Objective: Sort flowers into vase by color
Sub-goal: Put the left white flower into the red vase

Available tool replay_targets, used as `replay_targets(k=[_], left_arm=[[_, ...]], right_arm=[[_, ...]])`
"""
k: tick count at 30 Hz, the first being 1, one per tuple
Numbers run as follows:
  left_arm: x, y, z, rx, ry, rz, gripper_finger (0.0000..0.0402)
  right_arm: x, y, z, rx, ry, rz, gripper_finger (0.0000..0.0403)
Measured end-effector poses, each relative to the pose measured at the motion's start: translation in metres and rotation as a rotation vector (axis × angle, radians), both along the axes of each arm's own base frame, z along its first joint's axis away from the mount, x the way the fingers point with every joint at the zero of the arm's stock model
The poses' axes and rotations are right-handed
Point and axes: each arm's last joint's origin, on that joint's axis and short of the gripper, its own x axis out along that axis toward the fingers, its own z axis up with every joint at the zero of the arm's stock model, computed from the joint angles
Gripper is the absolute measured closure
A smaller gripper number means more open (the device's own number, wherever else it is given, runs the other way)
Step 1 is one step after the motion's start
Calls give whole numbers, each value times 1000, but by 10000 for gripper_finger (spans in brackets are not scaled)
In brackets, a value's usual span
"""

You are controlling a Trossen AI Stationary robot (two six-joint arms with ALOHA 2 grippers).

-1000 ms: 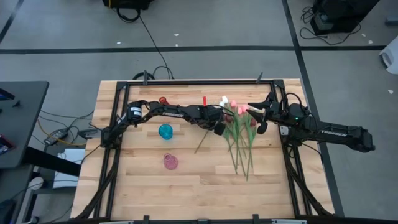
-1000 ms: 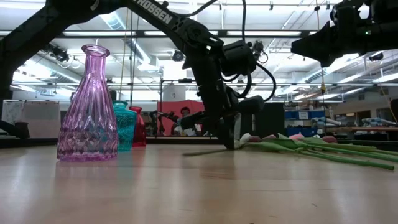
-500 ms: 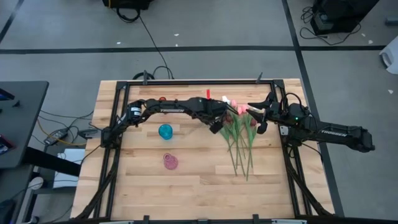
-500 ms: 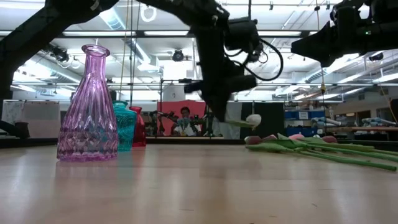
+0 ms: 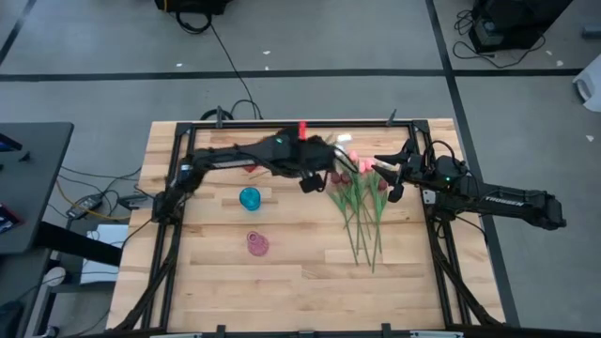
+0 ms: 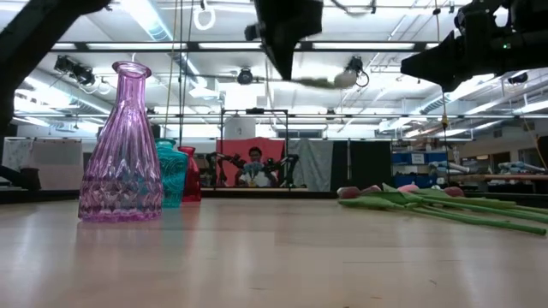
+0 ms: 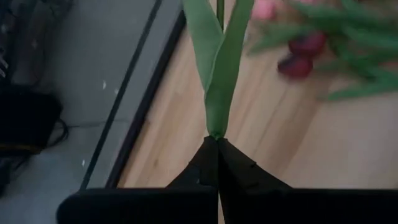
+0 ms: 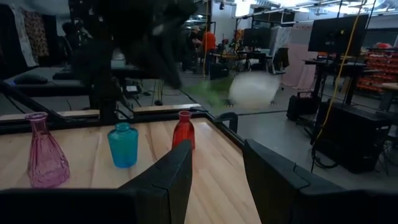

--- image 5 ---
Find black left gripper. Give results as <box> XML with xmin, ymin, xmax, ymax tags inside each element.
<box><xmin>289</xmin><ymin>133</ymin><xmax>361</xmax><ymax>178</ymax></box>

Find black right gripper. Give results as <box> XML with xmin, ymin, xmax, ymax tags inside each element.
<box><xmin>374</xmin><ymin>139</ymin><xmax>426</xmax><ymax>189</ymax></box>

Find teal glass vase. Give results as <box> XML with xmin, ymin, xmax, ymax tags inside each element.
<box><xmin>239</xmin><ymin>186</ymin><xmax>262</xmax><ymax>212</ymax></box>

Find purple ribbed glass vase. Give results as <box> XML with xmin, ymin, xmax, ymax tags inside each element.
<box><xmin>246</xmin><ymin>230</ymin><xmax>270</xmax><ymax>257</ymax></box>

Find black equipment case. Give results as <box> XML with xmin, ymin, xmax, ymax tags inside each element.
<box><xmin>468</xmin><ymin>0</ymin><xmax>575</xmax><ymax>54</ymax></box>

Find black equipment box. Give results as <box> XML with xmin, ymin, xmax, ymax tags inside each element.
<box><xmin>154</xmin><ymin>0</ymin><xmax>234</xmax><ymax>15</ymax></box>

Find grey power adapter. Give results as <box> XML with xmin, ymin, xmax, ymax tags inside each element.
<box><xmin>116</xmin><ymin>192</ymin><xmax>152</xmax><ymax>210</ymax></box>

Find white plastic object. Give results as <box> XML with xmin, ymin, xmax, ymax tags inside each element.
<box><xmin>572</xmin><ymin>54</ymin><xmax>601</xmax><ymax>114</ymax></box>

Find black power adapter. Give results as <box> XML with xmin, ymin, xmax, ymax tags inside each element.
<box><xmin>65</xmin><ymin>194</ymin><xmax>104</xmax><ymax>220</ymax></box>

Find black desk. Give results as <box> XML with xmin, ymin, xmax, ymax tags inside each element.
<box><xmin>0</xmin><ymin>121</ymin><xmax>75</xmax><ymax>255</ymax></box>

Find white round object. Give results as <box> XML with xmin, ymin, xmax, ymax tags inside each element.
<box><xmin>44</xmin><ymin>266</ymin><xmax>67</xmax><ymax>287</ymax></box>

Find red and black device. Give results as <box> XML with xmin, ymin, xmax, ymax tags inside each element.
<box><xmin>0</xmin><ymin>202</ymin><xmax>23</xmax><ymax>235</ymax></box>

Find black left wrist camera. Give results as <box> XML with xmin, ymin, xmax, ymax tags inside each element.
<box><xmin>299</xmin><ymin>172</ymin><xmax>326</xmax><ymax>194</ymax></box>

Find black aluminium table frame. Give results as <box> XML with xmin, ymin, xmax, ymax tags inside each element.
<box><xmin>110</xmin><ymin>108</ymin><xmax>506</xmax><ymax>338</ymax></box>

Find coiled black cable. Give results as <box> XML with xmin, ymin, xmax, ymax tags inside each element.
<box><xmin>200</xmin><ymin>107</ymin><xmax>235</xmax><ymax>122</ymax></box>

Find long black floor cable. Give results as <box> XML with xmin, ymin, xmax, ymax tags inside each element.
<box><xmin>176</xmin><ymin>11</ymin><xmax>264</xmax><ymax>121</ymax></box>

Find yellow cable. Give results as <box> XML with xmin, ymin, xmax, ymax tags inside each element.
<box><xmin>54</xmin><ymin>179</ymin><xmax>131</xmax><ymax>222</ymax></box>

